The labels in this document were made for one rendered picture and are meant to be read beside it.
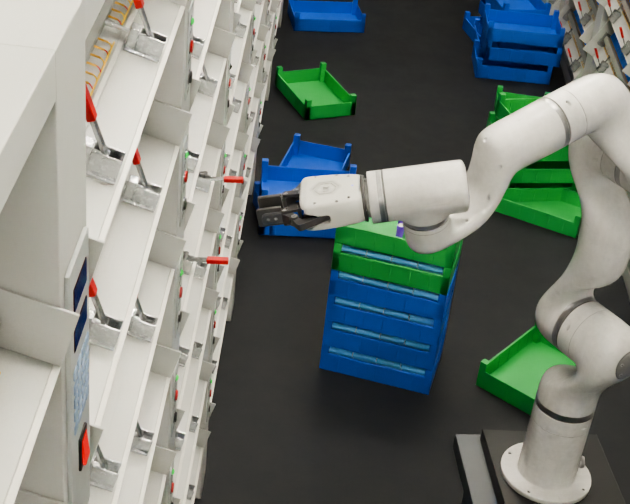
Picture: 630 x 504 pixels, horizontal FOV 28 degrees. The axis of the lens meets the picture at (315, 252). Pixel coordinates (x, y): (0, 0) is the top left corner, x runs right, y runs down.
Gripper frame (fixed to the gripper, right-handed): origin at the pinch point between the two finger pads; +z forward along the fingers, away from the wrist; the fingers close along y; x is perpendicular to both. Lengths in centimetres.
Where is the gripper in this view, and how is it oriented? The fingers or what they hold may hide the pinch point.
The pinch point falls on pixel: (270, 210)
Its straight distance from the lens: 201.3
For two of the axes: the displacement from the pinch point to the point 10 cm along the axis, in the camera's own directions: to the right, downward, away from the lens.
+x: 1.5, 8.3, 5.4
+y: -0.2, 5.4, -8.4
